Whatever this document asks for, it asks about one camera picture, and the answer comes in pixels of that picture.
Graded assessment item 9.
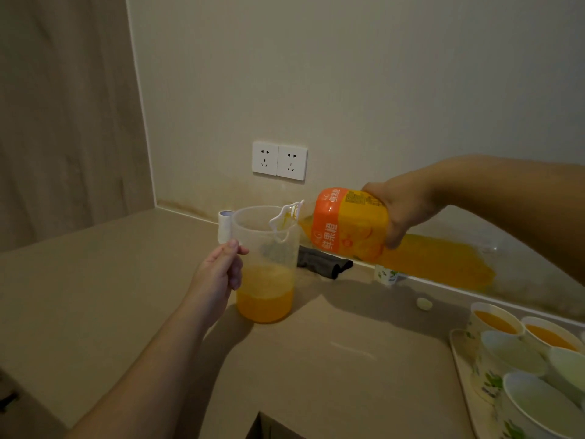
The person's right forearm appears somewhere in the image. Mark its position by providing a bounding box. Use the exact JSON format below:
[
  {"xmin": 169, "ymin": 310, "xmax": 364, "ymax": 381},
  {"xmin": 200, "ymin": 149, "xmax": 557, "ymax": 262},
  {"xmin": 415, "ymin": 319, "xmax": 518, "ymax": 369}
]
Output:
[{"xmin": 430, "ymin": 154, "xmax": 585, "ymax": 287}]

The person's left hand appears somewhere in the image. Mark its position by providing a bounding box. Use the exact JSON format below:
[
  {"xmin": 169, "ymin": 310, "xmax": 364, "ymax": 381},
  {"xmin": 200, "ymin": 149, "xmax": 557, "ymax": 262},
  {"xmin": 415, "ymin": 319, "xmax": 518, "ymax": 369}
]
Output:
[{"xmin": 182, "ymin": 239, "xmax": 250, "ymax": 328}]

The dark grey cloth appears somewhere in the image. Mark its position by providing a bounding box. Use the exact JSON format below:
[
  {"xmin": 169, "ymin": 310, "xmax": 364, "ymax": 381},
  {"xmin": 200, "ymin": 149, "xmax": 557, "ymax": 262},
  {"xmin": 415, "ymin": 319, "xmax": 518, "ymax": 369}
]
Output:
[{"xmin": 296, "ymin": 245, "xmax": 354, "ymax": 280}]

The small leaf print paper cup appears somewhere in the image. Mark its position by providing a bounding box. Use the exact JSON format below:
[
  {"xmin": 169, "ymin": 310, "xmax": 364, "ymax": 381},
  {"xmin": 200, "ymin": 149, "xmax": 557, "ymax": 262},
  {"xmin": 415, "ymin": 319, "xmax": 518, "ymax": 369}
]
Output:
[{"xmin": 374, "ymin": 264, "xmax": 399, "ymax": 287}]

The clear plastic pitcher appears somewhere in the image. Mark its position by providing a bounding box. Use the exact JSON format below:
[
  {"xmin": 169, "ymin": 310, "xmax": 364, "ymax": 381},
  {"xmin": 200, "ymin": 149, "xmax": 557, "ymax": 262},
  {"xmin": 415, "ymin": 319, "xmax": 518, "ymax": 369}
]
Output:
[{"xmin": 218, "ymin": 200, "xmax": 305, "ymax": 324}]

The person's left forearm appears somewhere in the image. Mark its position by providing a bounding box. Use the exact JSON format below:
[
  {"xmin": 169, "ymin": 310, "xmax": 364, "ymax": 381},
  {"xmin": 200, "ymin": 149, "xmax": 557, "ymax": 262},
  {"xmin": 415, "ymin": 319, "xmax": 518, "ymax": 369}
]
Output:
[{"xmin": 64, "ymin": 307, "xmax": 209, "ymax": 439}]

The orange juice bottle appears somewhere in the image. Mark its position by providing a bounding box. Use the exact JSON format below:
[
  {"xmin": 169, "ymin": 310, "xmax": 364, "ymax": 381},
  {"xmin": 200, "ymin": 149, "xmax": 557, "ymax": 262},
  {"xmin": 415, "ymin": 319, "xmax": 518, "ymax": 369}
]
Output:
[{"xmin": 299, "ymin": 187, "xmax": 497, "ymax": 293}]

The person's right hand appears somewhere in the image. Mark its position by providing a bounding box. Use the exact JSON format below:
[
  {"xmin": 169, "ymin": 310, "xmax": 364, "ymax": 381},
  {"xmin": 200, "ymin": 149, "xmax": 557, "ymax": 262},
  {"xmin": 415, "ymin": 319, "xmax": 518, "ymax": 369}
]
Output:
[{"xmin": 360, "ymin": 167, "xmax": 447, "ymax": 250}]

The beige serving tray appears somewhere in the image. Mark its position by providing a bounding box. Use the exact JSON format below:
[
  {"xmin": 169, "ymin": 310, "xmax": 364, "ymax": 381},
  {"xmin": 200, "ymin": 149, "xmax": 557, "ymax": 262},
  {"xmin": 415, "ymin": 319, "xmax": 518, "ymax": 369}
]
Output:
[{"xmin": 450, "ymin": 328, "xmax": 503, "ymax": 439}]

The white wall socket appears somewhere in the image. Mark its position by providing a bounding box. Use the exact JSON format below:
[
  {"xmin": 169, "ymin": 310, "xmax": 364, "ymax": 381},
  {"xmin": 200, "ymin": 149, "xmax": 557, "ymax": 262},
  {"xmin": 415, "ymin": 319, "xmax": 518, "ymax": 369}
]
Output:
[
  {"xmin": 252, "ymin": 141, "xmax": 279, "ymax": 176},
  {"xmin": 277, "ymin": 144, "xmax": 309, "ymax": 182}
]

